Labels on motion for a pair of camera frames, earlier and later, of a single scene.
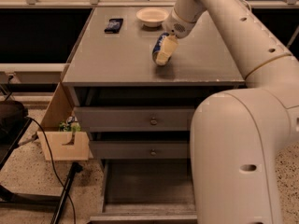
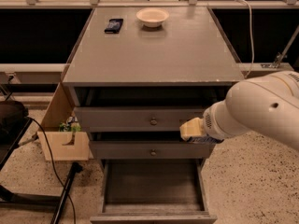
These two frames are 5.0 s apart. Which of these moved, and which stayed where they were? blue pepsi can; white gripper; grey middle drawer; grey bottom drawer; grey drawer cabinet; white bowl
Moved: white gripper; blue pepsi can
Stayed: grey middle drawer; grey drawer cabinet; grey bottom drawer; white bowl
